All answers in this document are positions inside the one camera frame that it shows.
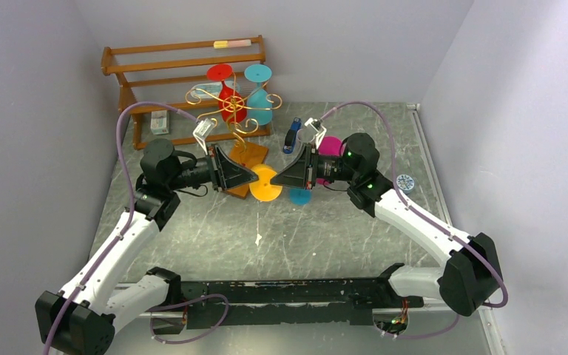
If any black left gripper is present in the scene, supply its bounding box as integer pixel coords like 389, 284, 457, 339
169, 145, 260, 193

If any blue wine glass front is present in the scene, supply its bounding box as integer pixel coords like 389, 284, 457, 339
288, 189, 311, 206

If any blue wine glass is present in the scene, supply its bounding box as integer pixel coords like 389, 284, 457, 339
244, 64, 273, 126
288, 189, 311, 206

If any yellow wine glass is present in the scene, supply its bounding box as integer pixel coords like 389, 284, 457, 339
249, 164, 283, 202

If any clear wine glass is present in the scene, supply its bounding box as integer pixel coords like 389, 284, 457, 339
297, 127, 316, 143

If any pink wine glass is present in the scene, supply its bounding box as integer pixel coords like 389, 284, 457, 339
316, 136, 345, 187

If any red wine glass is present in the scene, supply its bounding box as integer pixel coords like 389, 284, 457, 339
206, 64, 247, 124

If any gold wire glass rack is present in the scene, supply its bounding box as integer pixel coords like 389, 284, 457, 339
194, 93, 282, 168

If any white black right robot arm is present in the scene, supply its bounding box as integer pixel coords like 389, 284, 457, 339
270, 133, 503, 317

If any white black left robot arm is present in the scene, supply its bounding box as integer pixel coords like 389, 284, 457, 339
35, 138, 258, 354

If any blue wine glass rear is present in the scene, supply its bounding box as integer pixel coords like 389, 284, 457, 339
244, 64, 273, 126

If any wooden shelf rack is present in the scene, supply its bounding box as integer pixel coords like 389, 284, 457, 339
101, 35, 271, 150

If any blue stapler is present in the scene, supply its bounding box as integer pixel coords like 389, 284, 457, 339
282, 118, 302, 154

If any toothbrush package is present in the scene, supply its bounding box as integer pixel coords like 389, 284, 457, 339
188, 82, 226, 100

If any small printed box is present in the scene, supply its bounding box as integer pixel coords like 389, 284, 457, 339
149, 110, 169, 135

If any yellow pink eraser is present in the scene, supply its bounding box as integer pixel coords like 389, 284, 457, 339
213, 38, 252, 50

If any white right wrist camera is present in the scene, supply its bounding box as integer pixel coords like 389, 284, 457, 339
303, 118, 327, 149

